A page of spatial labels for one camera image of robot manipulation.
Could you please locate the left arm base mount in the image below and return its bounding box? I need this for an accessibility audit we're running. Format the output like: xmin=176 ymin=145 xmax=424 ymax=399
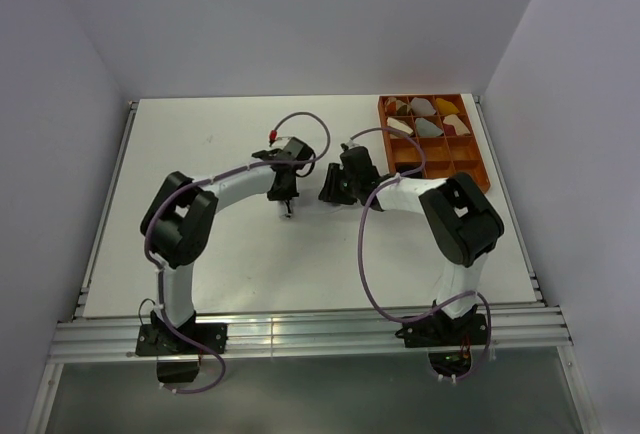
xmin=135 ymin=322 xmax=229 ymax=358

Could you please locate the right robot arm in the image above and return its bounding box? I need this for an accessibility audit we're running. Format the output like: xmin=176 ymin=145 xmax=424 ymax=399
xmin=318 ymin=144 xmax=504 ymax=346

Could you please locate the grey white rolled sock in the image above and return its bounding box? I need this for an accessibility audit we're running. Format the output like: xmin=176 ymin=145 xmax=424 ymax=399
xmin=409 ymin=97 xmax=437 ymax=117

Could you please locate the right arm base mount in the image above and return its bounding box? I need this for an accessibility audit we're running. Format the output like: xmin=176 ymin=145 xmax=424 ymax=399
xmin=395 ymin=311 xmax=490 ymax=348

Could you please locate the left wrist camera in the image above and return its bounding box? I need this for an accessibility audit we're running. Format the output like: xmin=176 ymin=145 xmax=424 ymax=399
xmin=268 ymin=130 xmax=291 ymax=150

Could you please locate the pink maroon rolled sock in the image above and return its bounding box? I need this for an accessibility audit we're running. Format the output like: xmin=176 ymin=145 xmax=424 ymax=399
xmin=442 ymin=114 xmax=471 ymax=137

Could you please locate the grey teal rolled sock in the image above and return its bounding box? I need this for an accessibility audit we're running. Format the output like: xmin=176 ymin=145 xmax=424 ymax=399
xmin=414 ymin=117 xmax=444 ymax=138

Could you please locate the brown orange rolled sock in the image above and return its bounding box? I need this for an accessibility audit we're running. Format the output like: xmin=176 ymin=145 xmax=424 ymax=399
xmin=384 ymin=97 xmax=412 ymax=117

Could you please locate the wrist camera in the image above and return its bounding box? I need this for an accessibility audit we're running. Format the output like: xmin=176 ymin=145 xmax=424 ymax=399
xmin=340 ymin=139 xmax=361 ymax=157
xmin=268 ymin=130 xmax=291 ymax=150

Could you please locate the aluminium front rail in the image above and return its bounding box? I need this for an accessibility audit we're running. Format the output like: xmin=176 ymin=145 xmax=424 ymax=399
xmin=46 ymin=304 xmax=572 ymax=364

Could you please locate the yellow rolled sock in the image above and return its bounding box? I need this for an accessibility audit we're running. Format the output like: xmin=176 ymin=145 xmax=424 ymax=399
xmin=435 ymin=98 xmax=460 ymax=116

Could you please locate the white brown rolled sock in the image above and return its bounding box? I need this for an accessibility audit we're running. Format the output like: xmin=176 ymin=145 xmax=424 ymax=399
xmin=387 ymin=117 xmax=414 ymax=137

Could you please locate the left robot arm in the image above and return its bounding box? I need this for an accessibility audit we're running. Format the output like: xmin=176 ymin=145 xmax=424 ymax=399
xmin=140 ymin=137 xmax=316 ymax=353

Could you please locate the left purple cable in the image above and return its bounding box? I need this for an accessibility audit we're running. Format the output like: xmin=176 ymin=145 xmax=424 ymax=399
xmin=143 ymin=111 xmax=332 ymax=395

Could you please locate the orange compartment tray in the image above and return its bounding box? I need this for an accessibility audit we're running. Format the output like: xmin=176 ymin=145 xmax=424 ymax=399
xmin=377 ymin=94 xmax=491 ymax=192

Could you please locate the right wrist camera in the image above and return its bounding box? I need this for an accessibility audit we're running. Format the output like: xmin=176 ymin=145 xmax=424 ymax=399
xmin=340 ymin=139 xmax=361 ymax=157

